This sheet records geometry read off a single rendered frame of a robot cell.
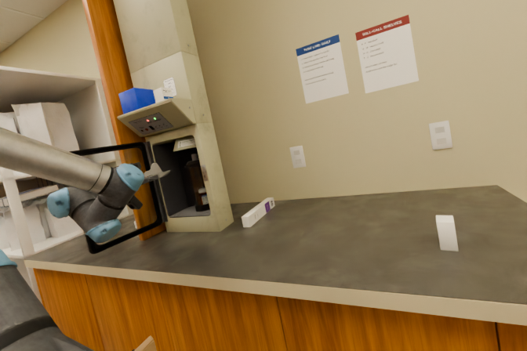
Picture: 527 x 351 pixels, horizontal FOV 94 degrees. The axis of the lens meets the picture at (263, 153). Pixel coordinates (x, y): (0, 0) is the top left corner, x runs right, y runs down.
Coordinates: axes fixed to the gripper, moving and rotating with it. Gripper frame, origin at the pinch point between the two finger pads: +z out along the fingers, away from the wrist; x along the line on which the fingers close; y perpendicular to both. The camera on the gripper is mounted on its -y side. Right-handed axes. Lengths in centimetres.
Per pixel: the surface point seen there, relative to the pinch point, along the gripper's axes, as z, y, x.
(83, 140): 57, 29, 143
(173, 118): 8.5, 20.1, -8.1
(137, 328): -19, -55, 13
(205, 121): 19.9, 16.6, -14.2
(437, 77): 57, 12, -105
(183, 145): 15.6, 8.5, -2.3
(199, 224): 10.5, -27.1, -3.5
